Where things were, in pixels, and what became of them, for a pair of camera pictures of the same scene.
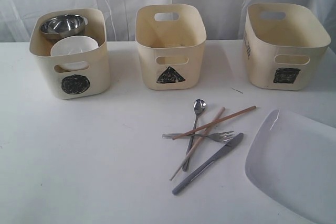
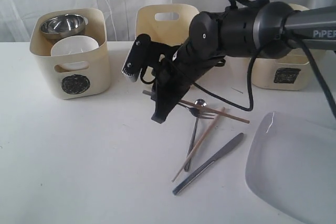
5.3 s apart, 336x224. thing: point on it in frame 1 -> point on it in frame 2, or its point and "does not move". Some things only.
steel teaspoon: (199, 106) does not move
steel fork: (221, 136) -> (196, 113)
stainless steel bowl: (61, 26) does not move
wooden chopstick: (214, 122) -> (215, 111)
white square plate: (291, 161) does not move
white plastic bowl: (73, 44) does not move
